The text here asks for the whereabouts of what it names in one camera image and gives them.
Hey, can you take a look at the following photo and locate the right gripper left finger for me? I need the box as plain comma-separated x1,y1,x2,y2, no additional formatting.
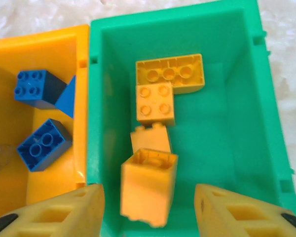
0,184,106,237

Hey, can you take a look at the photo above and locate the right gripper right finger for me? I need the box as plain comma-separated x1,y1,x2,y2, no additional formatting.
194,183,296,237

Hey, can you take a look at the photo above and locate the small yellow lego brick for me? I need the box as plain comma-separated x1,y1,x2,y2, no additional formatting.
136,82,176,127
120,148,179,228
130,122,172,155

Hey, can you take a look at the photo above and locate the small blue lego brick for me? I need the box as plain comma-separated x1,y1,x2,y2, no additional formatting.
54,75,77,120
14,70,69,110

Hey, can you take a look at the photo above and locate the green plastic bin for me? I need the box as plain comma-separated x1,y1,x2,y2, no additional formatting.
85,0,296,237

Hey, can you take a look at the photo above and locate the long yellow lego brick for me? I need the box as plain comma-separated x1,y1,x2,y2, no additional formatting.
135,53,206,95

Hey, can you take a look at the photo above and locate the yellow plastic bin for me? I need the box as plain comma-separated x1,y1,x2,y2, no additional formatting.
0,24,91,221

